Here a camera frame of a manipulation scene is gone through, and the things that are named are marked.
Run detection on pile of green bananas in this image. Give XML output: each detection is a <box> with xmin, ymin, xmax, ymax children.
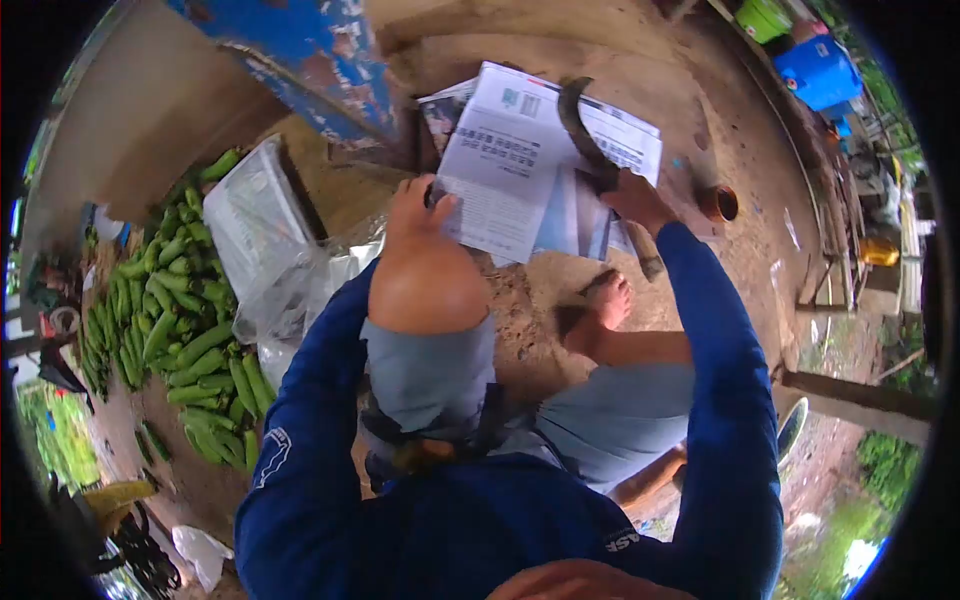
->
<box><xmin>75</xmin><ymin>147</ymin><xmax>280</xmax><ymax>475</ymax></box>

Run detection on sandal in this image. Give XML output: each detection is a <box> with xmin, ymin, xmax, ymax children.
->
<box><xmin>775</xmin><ymin>396</ymin><xmax>811</xmax><ymax>466</ymax></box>

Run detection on blue plastic container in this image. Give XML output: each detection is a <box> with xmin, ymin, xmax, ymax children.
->
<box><xmin>772</xmin><ymin>35</ymin><xmax>865</xmax><ymax>114</ymax></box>

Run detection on person's left hand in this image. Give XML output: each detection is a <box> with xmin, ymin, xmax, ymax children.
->
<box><xmin>384</xmin><ymin>173</ymin><xmax>461</xmax><ymax>258</ymax></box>

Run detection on person's body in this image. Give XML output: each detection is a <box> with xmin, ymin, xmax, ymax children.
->
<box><xmin>234</xmin><ymin>375</ymin><xmax>786</xmax><ymax>600</ymax></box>

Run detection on stack of newspaper sheets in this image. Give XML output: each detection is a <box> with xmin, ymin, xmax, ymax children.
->
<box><xmin>417</xmin><ymin>60</ymin><xmax>666</xmax><ymax>268</ymax></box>

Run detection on blue painted wooden board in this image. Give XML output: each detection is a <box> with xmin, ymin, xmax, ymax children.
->
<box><xmin>168</xmin><ymin>0</ymin><xmax>400</xmax><ymax>148</ymax></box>

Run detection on paper bundle in plastic wrap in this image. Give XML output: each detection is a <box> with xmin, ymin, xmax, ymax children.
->
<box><xmin>201</xmin><ymin>134</ymin><xmax>329</xmax><ymax>303</ymax></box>

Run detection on wooden beam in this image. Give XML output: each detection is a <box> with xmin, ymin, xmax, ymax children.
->
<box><xmin>778</xmin><ymin>367</ymin><xmax>936</xmax><ymax>445</ymax></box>

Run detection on person's left fingers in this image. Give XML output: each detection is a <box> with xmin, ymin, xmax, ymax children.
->
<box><xmin>405</xmin><ymin>173</ymin><xmax>438</xmax><ymax>211</ymax></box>

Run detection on yellow plastic container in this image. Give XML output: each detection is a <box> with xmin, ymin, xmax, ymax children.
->
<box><xmin>858</xmin><ymin>237</ymin><xmax>901</xmax><ymax>268</ymax></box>

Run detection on clear plastic bag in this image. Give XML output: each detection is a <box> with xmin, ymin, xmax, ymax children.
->
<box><xmin>231</xmin><ymin>223</ymin><xmax>388</xmax><ymax>393</ymax></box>

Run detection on white plastic bag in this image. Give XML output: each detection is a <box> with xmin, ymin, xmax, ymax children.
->
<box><xmin>171</xmin><ymin>524</ymin><xmax>235</xmax><ymax>595</ymax></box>

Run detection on person's legs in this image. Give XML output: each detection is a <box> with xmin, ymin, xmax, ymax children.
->
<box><xmin>358</xmin><ymin>246</ymin><xmax>699</xmax><ymax>498</ymax></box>

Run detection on curved dark knife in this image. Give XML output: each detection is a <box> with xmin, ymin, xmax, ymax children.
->
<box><xmin>557</xmin><ymin>75</ymin><xmax>667</xmax><ymax>285</ymax></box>

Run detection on person's left thumb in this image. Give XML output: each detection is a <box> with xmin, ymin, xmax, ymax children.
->
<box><xmin>430</xmin><ymin>192</ymin><xmax>461</xmax><ymax>231</ymax></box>

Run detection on person's right fingers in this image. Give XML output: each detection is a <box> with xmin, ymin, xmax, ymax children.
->
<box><xmin>597</xmin><ymin>170</ymin><xmax>640</xmax><ymax>219</ymax></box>

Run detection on person's right hand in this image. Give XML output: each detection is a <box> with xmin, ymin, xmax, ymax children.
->
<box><xmin>597</xmin><ymin>168</ymin><xmax>681</xmax><ymax>240</ymax></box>

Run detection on small brown bowl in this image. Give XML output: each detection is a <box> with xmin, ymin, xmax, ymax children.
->
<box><xmin>700</xmin><ymin>184</ymin><xmax>741</xmax><ymax>225</ymax></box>

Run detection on green plastic container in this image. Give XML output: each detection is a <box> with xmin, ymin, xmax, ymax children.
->
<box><xmin>734</xmin><ymin>0</ymin><xmax>795</xmax><ymax>45</ymax></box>

